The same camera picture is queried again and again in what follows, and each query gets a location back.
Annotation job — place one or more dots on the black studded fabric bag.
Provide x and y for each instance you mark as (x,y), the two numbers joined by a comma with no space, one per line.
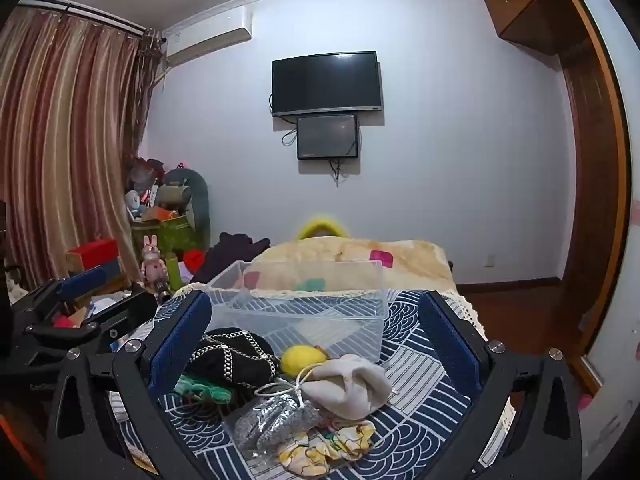
(225,360)

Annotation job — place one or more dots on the dark cloth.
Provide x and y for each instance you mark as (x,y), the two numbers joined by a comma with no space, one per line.
(230,255)

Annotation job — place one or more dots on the striped brown curtain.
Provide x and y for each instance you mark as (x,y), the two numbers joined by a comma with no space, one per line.
(65,150)

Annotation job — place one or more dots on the yellow plush item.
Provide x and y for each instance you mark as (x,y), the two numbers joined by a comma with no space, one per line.
(322,222)

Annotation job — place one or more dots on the pile of toys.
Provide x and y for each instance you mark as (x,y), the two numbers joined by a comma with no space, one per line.
(142,190)

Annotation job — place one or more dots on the clear plastic storage box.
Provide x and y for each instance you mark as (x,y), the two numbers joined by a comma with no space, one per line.
(300,310)

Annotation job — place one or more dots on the green bottle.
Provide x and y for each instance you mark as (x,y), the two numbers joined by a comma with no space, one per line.
(175,270)

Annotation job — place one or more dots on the green paper bag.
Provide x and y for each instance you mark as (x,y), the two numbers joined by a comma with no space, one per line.
(165,235)

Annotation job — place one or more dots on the wall-mounted black television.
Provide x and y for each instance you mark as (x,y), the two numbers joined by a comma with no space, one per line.
(327,82)

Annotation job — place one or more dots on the beige fleece blanket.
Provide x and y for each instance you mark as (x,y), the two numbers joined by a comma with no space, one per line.
(340,250)

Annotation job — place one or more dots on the curtain rail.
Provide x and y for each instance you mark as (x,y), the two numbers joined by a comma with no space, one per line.
(80,10)

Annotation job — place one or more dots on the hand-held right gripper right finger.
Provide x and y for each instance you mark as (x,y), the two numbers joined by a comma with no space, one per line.
(450,347)

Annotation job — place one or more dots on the pink rabbit toy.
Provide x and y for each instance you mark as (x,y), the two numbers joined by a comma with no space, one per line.
(152,260)

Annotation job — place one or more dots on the red knit item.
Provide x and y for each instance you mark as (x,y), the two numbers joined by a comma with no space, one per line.
(194,260)

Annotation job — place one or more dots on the red box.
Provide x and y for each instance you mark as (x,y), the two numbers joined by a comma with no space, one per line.
(92,252)

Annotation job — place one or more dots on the dark ribbed cylinder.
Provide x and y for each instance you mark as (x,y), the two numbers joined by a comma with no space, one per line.
(162,291)

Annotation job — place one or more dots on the yellow printed scrunchie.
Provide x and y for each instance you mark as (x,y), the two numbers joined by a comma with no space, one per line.
(320,452)

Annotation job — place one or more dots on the white air conditioner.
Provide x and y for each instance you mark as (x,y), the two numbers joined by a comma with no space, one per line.
(210,40)

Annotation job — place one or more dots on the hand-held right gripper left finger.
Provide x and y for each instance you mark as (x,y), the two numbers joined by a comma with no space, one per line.
(180,342)

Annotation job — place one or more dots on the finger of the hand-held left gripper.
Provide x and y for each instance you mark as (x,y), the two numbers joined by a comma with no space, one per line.
(125,312)
(82,282)

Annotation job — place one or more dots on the small black monitor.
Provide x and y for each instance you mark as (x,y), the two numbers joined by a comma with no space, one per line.
(327,136)

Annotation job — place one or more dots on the white sliding door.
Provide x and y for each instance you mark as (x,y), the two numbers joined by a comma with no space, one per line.
(627,310)

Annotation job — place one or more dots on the wooden wardrobe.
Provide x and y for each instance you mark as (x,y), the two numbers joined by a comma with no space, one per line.
(590,160)

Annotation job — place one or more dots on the yellow felt ball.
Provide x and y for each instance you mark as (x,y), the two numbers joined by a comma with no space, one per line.
(302,360)

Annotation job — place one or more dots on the grey knit item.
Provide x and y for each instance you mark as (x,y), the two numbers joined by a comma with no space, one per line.
(270,422)

